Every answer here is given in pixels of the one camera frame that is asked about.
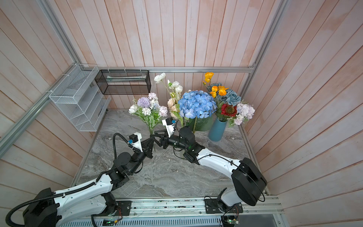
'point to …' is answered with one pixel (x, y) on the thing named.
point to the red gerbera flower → (227, 109)
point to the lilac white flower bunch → (244, 111)
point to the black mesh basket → (124, 82)
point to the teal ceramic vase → (217, 130)
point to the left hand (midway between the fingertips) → (154, 140)
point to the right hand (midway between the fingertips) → (152, 135)
